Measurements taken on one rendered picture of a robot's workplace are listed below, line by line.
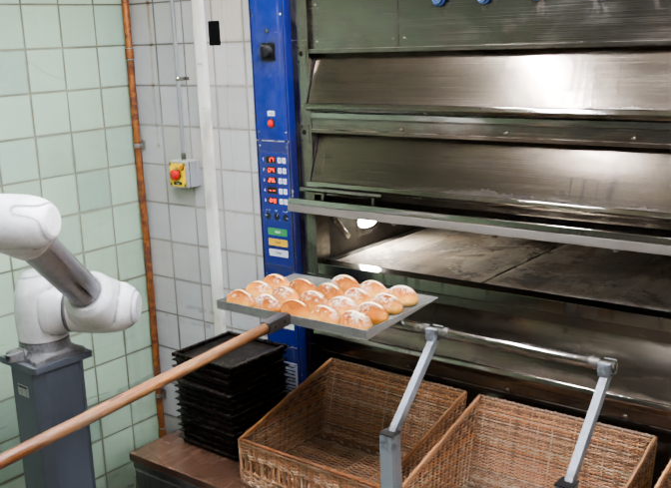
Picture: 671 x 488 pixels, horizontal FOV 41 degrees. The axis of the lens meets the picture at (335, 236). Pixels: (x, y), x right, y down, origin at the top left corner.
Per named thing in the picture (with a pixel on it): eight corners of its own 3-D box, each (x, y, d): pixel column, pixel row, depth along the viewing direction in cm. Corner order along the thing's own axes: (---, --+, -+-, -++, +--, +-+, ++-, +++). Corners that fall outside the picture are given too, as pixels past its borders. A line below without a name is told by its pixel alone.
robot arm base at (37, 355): (-8, 359, 283) (-10, 342, 282) (54, 339, 299) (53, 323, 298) (24, 371, 271) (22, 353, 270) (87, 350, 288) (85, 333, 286)
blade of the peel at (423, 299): (366, 340, 237) (365, 330, 237) (217, 308, 270) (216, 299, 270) (438, 297, 264) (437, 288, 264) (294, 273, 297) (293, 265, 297)
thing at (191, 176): (183, 184, 348) (181, 158, 346) (202, 186, 342) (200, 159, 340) (169, 187, 342) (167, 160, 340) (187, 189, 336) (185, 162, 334)
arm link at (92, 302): (85, 291, 293) (151, 291, 290) (77, 339, 286) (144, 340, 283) (-31, 180, 223) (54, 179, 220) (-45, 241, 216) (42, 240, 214)
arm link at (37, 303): (31, 327, 294) (23, 261, 290) (85, 327, 292) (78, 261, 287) (7, 344, 279) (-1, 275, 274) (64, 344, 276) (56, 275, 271)
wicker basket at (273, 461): (334, 428, 323) (331, 354, 316) (471, 471, 288) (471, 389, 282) (237, 483, 286) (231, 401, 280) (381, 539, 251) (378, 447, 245)
